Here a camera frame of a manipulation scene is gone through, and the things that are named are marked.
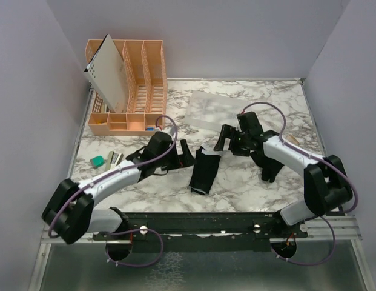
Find grey green stapler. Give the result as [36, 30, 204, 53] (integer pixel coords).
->
[105, 151, 124, 171]

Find orange plastic desk organizer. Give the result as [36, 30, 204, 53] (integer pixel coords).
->
[88, 39, 168, 136]

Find white booklet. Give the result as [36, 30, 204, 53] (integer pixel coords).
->
[84, 34, 129, 113]

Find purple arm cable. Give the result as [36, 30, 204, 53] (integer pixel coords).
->
[238, 102, 359, 266]
[47, 114, 179, 269]

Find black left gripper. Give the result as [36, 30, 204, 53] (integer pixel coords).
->
[156, 139, 196, 171]

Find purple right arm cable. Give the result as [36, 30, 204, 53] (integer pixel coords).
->
[238, 102, 359, 266]

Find clear plastic box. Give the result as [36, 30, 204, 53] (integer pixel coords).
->
[184, 91, 249, 132]

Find green eraser block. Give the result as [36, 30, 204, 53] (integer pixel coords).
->
[90, 156, 105, 169]

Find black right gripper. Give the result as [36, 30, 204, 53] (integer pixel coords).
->
[214, 124, 250, 157]

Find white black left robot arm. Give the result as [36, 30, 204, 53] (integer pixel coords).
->
[42, 132, 194, 244]

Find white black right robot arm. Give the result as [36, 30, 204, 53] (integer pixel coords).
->
[214, 112, 354, 237]

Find aluminium frame rail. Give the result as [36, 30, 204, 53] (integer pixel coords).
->
[304, 216, 362, 241]

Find black folded garment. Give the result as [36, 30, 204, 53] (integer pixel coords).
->
[251, 152, 284, 183]

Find black white boxer briefs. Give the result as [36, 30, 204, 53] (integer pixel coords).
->
[188, 146, 222, 195]

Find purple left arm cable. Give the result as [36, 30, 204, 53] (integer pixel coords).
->
[47, 114, 179, 269]

